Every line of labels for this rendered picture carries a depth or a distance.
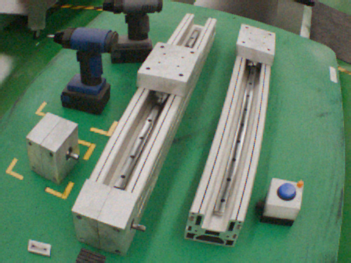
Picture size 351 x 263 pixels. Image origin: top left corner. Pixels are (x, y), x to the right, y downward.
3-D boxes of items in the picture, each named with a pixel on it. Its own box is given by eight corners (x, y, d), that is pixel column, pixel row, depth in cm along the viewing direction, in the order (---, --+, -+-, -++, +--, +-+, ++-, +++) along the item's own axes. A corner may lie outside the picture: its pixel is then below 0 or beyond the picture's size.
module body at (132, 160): (137, 226, 89) (138, 198, 84) (90, 211, 91) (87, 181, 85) (214, 40, 151) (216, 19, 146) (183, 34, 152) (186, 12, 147)
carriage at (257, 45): (271, 74, 127) (274, 55, 123) (233, 63, 129) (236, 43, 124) (273, 50, 139) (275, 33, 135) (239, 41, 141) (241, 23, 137)
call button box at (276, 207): (291, 227, 91) (301, 207, 87) (251, 221, 93) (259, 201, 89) (295, 202, 98) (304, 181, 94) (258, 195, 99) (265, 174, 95)
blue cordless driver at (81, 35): (104, 117, 114) (110, 38, 101) (41, 102, 117) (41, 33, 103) (114, 99, 120) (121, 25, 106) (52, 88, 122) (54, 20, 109)
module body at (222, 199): (233, 246, 87) (244, 221, 81) (183, 238, 88) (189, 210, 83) (269, 55, 148) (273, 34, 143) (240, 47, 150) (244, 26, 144)
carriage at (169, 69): (183, 107, 110) (186, 81, 106) (135, 96, 112) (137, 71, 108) (198, 72, 123) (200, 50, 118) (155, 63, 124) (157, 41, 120)
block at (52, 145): (68, 189, 94) (63, 156, 88) (30, 169, 97) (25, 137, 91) (88, 163, 102) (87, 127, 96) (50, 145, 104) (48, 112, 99)
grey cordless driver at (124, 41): (156, 63, 135) (164, 0, 122) (88, 66, 132) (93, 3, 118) (153, 50, 141) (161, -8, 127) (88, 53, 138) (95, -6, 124)
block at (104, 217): (137, 261, 82) (138, 232, 76) (77, 240, 84) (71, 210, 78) (150, 230, 89) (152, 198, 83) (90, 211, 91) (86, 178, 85)
